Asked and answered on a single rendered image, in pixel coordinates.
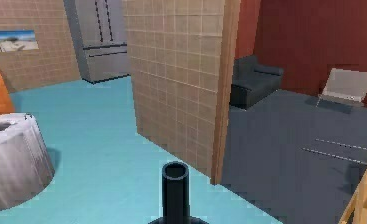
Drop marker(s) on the black upright tube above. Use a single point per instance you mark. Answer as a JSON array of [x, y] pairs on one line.
[[175, 196]]

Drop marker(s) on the framed beach picture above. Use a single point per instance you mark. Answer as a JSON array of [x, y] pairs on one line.
[[14, 40]]

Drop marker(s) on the light wooden chair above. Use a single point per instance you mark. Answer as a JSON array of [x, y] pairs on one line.
[[361, 196]]

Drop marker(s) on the grey round bin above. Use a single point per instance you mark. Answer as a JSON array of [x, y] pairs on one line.
[[16, 160]]

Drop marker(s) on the dark grey armchair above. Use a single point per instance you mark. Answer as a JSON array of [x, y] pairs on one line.
[[252, 85]]

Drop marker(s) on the grey steel fridge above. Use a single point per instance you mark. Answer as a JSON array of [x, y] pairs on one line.
[[106, 68]]

